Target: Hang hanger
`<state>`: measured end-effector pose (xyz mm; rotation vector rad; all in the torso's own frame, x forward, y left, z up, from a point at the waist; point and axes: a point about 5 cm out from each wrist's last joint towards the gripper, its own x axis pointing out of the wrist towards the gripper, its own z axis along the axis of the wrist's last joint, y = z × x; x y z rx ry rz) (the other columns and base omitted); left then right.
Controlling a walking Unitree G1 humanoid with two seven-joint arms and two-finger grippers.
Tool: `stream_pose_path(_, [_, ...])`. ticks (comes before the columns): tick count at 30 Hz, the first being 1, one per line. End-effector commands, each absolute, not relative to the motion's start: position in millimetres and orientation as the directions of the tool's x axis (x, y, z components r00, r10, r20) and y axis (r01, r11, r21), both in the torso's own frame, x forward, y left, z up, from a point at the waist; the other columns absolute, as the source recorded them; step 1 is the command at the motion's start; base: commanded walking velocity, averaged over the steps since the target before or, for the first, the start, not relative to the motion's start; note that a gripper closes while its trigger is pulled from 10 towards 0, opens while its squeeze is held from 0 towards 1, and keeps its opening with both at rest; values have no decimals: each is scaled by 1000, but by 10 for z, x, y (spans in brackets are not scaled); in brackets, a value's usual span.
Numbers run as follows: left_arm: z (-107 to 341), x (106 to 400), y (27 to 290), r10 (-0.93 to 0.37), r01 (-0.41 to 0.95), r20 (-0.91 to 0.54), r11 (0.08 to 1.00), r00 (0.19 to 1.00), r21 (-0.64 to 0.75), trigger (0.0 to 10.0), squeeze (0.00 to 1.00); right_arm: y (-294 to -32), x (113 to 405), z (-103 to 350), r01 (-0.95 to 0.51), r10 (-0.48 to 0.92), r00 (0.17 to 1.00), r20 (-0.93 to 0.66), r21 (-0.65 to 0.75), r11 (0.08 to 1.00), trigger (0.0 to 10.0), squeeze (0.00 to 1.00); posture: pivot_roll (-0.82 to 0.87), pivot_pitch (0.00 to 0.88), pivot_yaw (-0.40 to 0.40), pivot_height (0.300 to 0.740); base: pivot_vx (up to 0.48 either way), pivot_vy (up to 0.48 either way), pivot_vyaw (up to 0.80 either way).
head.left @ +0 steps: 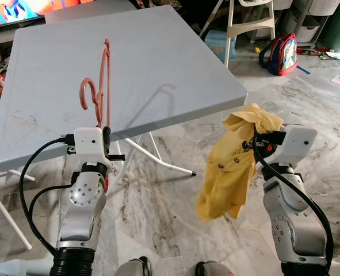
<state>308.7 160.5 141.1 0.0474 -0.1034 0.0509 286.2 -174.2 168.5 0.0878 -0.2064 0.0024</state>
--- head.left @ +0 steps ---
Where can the robot leg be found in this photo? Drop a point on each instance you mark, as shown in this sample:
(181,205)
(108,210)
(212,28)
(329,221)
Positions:
(213,270)
(132,269)

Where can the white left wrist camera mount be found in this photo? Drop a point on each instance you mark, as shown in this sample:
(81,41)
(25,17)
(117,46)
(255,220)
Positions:
(89,144)

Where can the white paper sheet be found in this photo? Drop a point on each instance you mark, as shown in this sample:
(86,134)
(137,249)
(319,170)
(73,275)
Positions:
(339,54)

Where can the red and blue backpack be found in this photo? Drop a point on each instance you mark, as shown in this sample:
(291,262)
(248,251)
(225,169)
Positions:
(282,54)

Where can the grey folding table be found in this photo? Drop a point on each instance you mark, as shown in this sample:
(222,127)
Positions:
(158,69)

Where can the television screen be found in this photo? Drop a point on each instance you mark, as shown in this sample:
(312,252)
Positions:
(20,10)

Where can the yellow shirt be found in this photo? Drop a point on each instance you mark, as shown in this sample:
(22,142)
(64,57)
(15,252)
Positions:
(227,172)

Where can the green plastic bin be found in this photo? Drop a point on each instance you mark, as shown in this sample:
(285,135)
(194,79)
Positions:
(339,26)

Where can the white plastic high chair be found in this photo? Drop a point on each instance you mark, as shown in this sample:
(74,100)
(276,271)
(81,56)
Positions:
(253,24)

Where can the reddish brown plastic hanger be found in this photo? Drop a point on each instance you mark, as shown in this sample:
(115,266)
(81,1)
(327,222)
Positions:
(90,80)

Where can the robot left leg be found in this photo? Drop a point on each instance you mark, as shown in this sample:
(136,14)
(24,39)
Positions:
(132,269)

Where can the robot right leg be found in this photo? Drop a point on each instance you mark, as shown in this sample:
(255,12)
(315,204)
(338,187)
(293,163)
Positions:
(213,270)

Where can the pale blue storage box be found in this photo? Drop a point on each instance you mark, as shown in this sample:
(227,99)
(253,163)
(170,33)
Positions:
(218,45)

